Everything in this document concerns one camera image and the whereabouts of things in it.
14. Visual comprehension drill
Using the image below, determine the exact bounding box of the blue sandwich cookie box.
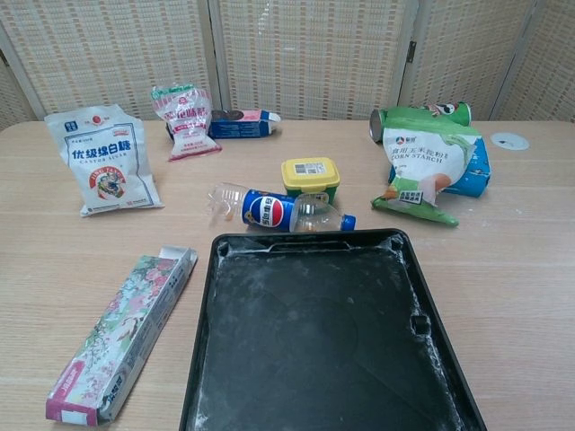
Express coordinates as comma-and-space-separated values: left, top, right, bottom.
208, 109, 282, 140

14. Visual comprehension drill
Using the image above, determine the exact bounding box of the green Pringles can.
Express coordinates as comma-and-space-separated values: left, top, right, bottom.
369, 101, 473, 144

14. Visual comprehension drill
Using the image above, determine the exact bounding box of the crushed Pepsi plastic bottle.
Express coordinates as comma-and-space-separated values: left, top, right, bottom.
207, 181, 358, 233

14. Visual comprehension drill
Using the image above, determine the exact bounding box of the woven folding screen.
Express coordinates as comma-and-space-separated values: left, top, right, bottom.
0, 0, 575, 132

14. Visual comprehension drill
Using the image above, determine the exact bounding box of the corn starch bag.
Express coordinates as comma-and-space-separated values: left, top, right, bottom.
370, 106, 478, 227

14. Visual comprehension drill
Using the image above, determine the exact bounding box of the floral cling wrap box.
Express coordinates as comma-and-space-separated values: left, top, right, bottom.
45, 245, 199, 427

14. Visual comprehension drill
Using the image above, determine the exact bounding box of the white castor sugar bag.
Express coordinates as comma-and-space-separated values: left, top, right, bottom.
43, 103, 165, 218

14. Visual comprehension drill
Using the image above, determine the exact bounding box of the pink white salt bag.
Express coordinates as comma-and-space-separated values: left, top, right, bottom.
150, 84, 224, 163

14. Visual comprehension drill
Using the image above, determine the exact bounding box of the blue chocolate chip cookie box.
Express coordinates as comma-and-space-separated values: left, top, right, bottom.
438, 134, 492, 198

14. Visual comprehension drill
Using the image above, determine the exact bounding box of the yellow lidded green container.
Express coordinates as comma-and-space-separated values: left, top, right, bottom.
280, 156, 341, 206

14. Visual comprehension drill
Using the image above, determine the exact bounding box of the black baking tray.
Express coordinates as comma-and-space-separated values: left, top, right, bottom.
178, 227, 489, 431

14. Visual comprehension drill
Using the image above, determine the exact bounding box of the white round table grommet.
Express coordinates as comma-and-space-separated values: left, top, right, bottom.
490, 131, 531, 150

